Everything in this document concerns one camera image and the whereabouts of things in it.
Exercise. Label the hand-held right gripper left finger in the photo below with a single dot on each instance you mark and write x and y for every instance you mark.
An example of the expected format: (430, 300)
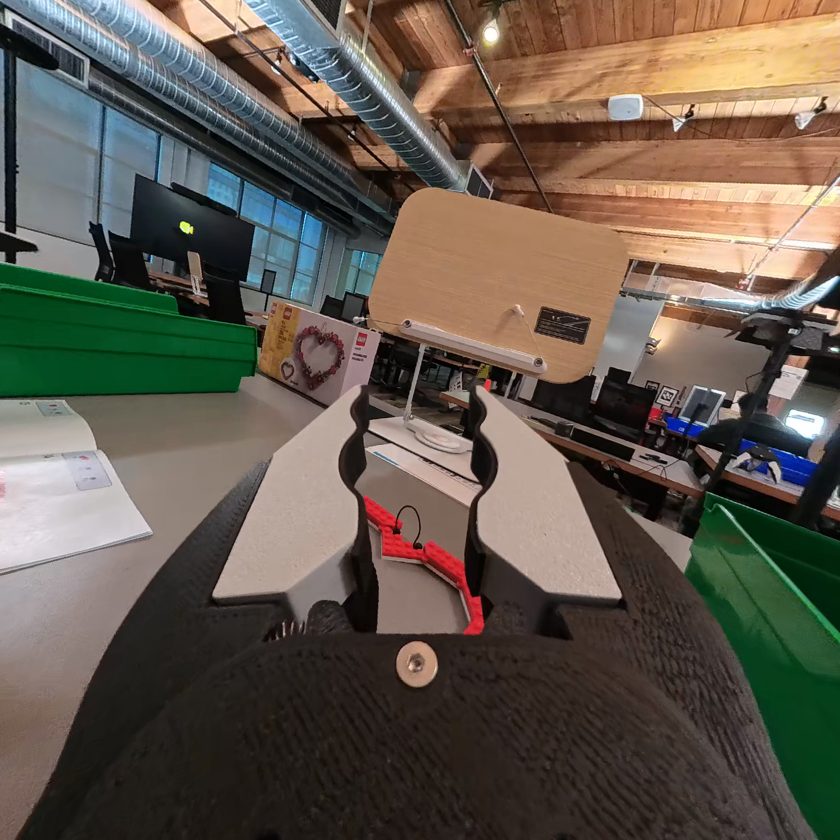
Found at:
(289, 525)

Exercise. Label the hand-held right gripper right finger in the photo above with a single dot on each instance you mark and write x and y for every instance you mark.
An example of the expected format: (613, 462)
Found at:
(544, 525)

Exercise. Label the red lego heart frame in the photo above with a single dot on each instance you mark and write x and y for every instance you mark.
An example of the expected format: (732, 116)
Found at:
(441, 563)

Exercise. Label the lego set box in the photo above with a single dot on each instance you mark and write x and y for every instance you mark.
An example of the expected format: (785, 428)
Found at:
(315, 351)

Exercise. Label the lego instruction booklet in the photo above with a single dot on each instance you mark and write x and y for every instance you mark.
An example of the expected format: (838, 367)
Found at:
(59, 512)

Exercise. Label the black keyboard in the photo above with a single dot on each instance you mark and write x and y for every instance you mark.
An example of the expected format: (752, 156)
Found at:
(602, 446)

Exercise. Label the wooden office desk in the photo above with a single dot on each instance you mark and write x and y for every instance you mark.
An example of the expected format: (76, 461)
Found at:
(656, 469)

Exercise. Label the black computer monitor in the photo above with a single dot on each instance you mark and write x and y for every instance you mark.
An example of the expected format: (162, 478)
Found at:
(623, 407)
(561, 397)

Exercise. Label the blue plastic bin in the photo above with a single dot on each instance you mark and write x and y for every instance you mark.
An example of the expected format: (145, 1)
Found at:
(679, 425)
(797, 463)

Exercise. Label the white framed tablet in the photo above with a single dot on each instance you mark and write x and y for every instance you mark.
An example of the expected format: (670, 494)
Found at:
(705, 403)

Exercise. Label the black white device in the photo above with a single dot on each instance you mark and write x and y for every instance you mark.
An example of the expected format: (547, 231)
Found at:
(754, 459)

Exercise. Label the black office chair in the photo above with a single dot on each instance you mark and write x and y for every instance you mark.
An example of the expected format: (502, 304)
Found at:
(223, 295)
(131, 262)

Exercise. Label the green plastic bin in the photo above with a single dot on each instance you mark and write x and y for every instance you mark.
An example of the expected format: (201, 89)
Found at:
(79, 282)
(118, 354)
(774, 623)

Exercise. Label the black tripod stand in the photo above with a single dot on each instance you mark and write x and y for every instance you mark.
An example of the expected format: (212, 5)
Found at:
(781, 331)
(817, 485)

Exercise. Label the large black screen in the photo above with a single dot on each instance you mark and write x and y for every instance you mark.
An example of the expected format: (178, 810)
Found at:
(197, 243)

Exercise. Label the white ceiling access point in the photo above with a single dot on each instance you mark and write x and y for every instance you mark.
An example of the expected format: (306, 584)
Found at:
(625, 107)

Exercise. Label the ceiling spot lamp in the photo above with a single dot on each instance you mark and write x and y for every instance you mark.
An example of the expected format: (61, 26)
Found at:
(682, 120)
(491, 31)
(808, 117)

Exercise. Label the black pole stand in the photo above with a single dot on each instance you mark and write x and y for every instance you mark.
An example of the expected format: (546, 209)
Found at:
(10, 131)

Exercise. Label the silver ventilation duct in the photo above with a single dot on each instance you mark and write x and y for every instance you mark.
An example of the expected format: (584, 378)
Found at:
(380, 98)
(197, 85)

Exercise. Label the white wall vent grille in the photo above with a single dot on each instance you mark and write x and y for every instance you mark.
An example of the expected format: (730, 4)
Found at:
(62, 59)

